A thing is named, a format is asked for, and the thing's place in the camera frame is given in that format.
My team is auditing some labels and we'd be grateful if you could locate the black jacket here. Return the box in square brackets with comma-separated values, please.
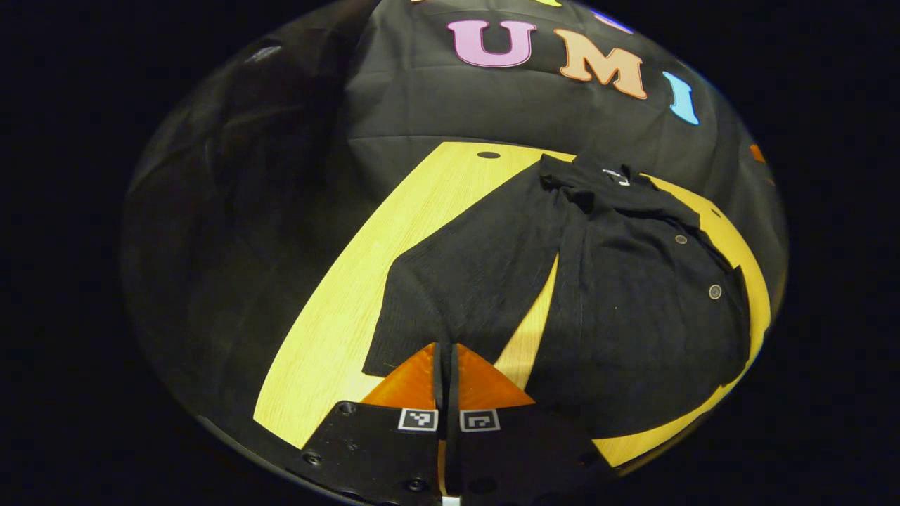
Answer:
[362, 151, 752, 440]

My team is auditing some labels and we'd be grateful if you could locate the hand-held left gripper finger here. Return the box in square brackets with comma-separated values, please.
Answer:
[446, 342, 612, 506]
[302, 342, 445, 505]

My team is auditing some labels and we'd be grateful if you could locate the black backdrop cloth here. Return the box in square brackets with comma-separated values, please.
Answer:
[120, 0, 788, 450]

